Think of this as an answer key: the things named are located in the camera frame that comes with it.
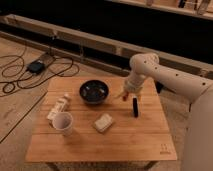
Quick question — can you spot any black power adapter box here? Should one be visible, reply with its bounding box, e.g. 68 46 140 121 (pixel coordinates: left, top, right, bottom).
27 61 45 74

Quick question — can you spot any white plastic bottle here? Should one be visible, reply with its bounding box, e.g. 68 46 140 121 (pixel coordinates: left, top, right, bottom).
46 93 71 124

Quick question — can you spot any white rectangular sponge block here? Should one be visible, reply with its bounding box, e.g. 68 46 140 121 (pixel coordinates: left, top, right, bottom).
94 113 113 133

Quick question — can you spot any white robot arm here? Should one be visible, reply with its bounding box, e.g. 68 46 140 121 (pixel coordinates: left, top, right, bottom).
119 53 213 171

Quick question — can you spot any black upright marker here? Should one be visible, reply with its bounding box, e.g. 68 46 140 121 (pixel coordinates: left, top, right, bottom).
133 98 138 118

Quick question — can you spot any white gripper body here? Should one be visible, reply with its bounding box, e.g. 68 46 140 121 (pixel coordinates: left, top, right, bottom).
124 77 144 94

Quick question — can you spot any wooden table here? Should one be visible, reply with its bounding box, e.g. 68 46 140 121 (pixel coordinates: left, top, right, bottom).
26 77 177 162

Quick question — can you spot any dark round bowl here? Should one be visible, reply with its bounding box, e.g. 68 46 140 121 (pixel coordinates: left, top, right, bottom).
79 80 109 105

